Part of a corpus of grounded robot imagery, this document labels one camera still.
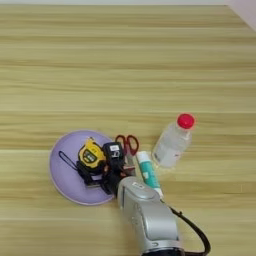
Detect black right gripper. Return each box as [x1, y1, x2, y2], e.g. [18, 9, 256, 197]
[75, 159, 137, 197]

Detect yellow black tape measure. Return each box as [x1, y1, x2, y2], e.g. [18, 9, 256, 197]
[58, 137, 108, 175]

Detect white teal glue stick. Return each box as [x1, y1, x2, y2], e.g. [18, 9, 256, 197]
[135, 150, 165, 200]

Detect clear bottle red cap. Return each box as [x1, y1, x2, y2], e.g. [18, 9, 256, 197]
[151, 113, 196, 169]

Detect purple round plate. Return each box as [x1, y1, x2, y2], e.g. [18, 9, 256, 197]
[48, 129, 116, 206]

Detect red handled scissors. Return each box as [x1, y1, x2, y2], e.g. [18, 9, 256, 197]
[114, 134, 140, 178]

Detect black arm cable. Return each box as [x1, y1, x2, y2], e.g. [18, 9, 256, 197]
[168, 205, 212, 256]

